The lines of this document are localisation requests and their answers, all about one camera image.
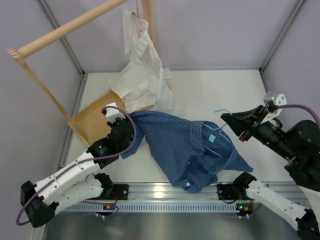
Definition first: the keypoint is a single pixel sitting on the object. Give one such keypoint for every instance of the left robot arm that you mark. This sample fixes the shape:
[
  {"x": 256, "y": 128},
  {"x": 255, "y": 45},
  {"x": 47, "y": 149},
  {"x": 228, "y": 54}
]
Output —
[{"x": 79, "y": 180}]

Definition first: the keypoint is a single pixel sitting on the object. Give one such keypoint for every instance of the blue checked shirt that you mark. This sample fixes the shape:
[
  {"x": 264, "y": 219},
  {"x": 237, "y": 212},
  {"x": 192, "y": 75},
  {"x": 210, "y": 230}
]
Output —
[{"x": 178, "y": 147}]

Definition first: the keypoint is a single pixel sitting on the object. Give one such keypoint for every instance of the pink wire hanger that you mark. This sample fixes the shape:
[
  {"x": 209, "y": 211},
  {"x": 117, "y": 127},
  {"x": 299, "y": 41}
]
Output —
[{"x": 141, "y": 17}]

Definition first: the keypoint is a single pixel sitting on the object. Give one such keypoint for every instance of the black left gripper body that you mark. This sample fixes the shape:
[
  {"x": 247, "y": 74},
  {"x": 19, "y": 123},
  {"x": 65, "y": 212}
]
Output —
[{"x": 112, "y": 124}]

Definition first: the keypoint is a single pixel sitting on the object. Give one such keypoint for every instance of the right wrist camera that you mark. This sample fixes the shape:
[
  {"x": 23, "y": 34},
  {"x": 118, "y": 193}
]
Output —
[{"x": 273, "y": 100}]

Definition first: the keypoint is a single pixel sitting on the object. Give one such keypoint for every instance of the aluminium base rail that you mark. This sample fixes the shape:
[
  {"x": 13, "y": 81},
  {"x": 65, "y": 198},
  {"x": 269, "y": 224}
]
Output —
[{"x": 165, "y": 192}]

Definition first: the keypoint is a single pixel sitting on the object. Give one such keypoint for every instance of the aluminium frame post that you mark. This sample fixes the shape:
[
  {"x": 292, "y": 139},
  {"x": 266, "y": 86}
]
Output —
[
  {"x": 282, "y": 34},
  {"x": 65, "y": 149}
]

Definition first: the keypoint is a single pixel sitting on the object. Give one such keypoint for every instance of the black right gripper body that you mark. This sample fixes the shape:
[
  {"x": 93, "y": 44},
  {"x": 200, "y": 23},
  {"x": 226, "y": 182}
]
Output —
[{"x": 265, "y": 132}]

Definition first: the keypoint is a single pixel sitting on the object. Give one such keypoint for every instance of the aluminium frame post left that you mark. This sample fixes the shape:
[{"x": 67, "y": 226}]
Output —
[{"x": 65, "y": 149}]

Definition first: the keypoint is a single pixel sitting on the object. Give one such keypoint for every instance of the aluminium frame post right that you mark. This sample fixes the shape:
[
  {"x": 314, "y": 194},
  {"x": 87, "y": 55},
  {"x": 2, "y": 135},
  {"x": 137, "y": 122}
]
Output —
[{"x": 282, "y": 34}]

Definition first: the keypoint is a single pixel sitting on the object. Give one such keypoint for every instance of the slotted cable duct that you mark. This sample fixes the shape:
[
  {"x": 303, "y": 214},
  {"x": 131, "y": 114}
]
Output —
[{"x": 161, "y": 207}]

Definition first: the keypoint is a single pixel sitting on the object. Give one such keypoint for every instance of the blue wire hanger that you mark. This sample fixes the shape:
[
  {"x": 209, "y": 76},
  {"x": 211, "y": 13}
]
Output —
[{"x": 218, "y": 130}]

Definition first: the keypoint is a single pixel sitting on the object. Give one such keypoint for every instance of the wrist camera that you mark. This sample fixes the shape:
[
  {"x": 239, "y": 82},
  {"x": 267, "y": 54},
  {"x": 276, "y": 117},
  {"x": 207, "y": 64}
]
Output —
[
  {"x": 112, "y": 113},
  {"x": 273, "y": 100}
]

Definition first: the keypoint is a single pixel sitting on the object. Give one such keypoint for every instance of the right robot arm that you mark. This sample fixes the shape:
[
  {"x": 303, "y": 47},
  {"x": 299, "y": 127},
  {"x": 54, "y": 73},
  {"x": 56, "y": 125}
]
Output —
[{"x": 300, "y": 147}]

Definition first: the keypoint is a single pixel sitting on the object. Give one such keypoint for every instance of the white shirt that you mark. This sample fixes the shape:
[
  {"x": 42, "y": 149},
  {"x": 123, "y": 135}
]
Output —
[{"x": 142, "y": 83}]

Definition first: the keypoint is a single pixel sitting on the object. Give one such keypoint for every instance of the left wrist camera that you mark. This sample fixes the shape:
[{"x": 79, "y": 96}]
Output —
[{"x": 112, "y": 113}]

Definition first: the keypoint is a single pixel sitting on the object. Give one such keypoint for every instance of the wooden clothes rack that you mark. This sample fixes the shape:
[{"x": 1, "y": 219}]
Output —
[{"x": 27, "y": 116}]

